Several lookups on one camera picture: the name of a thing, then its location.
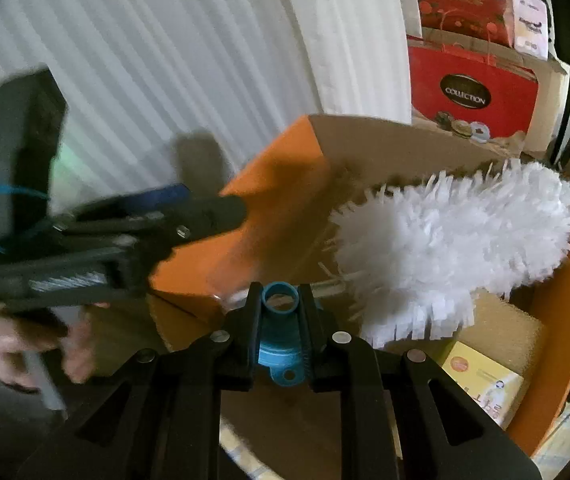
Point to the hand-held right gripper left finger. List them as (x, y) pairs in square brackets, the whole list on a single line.
[(245, 340)]

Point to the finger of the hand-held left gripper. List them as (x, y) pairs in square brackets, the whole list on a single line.
[(160, 194), (205, 217)]

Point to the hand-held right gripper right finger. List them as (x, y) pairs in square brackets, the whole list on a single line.
[(315, 340)]

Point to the orange cardboard box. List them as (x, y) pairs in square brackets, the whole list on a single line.
[(275, 220)]

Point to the small brown box yellow label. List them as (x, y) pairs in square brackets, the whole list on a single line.
[(505, 320)]

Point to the person's left hand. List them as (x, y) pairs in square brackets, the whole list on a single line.
[(10, 355)]

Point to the white curtain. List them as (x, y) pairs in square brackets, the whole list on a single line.
[(165, 60)]

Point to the red gift bag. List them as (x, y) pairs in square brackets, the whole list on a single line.
[(425, 90)]

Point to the red gift box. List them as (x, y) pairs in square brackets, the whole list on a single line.
[(465, 5)]

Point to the black speaker stand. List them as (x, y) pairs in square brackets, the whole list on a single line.
[(567, 110)]

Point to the white tissue pack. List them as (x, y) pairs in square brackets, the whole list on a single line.
[(530, 20)]

